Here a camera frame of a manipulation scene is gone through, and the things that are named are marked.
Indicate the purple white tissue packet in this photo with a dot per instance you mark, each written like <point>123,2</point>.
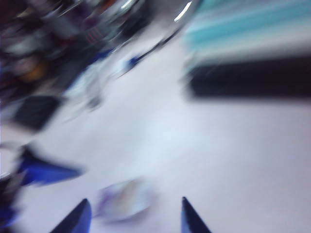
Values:
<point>126,201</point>

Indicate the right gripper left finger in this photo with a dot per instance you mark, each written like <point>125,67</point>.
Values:
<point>77,218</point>

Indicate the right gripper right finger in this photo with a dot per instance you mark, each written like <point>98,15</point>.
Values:
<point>190,221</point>

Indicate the teal book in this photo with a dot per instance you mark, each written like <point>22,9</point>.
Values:
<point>243,24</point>

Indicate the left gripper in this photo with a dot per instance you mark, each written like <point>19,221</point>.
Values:
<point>8,201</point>

